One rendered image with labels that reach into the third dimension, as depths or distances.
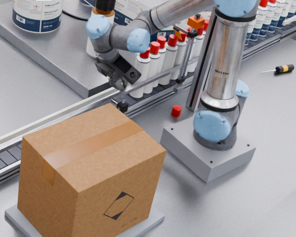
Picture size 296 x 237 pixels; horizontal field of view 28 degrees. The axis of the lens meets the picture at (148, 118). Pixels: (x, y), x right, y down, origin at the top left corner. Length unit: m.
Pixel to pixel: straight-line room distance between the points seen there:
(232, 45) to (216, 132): 0.28
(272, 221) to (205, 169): 0.26
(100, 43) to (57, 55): 0.50
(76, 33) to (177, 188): 0.89
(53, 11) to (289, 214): 1.21
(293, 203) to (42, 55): 1.08
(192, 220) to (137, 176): 0.33
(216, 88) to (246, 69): 0.87
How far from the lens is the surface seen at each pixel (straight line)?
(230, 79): 1.74
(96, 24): 1.83
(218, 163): 1.95
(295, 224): 1.95
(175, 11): 1.85
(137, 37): 1.80
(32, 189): 1.61
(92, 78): 2.22
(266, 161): 2.14
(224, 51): 1.69
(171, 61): 2.20
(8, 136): 1.87
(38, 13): 2.41
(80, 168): 1.48
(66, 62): 2.29
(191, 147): 1.97
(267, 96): 2.48
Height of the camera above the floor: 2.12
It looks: 37 degrees down
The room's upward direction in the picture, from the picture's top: 13 degrees clockwise
